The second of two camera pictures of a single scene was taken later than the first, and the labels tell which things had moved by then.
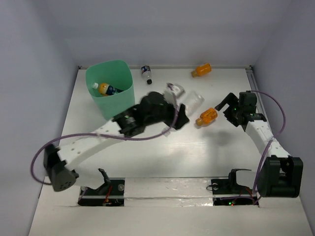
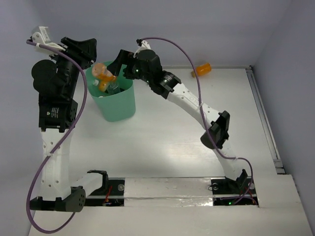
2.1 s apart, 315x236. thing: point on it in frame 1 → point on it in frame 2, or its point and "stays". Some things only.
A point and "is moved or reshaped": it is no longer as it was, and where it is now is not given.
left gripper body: x=177 y=117 → x=74 y=50
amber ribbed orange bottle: x=202 y=70 stays
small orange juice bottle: x=206 y=117 is moved or reshaped
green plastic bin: x=117 y=73 stays
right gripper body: x=232 y=113 → x=133 y=69
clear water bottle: x=192 y=100 is moved or reshaped
